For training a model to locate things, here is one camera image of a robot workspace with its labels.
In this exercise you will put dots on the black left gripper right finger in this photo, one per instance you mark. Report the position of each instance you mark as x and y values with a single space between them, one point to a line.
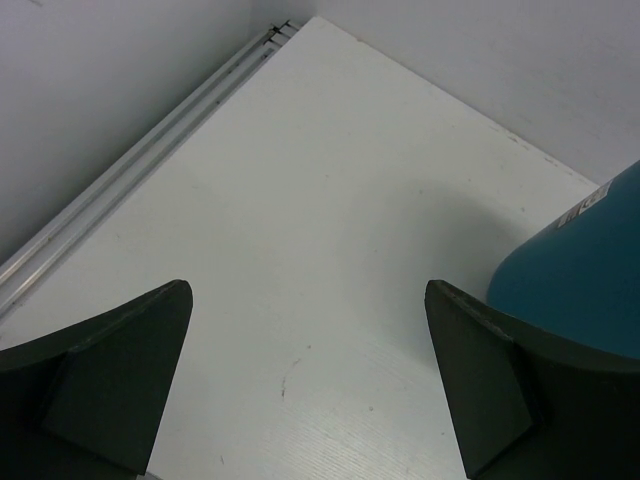
528 404

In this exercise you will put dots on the teal plastic bin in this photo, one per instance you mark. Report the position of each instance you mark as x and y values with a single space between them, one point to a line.
579 277

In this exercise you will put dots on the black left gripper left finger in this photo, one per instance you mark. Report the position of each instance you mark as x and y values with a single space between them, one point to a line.
86 401

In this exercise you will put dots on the aluminium table frame rails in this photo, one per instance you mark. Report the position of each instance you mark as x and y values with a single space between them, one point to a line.
49 247

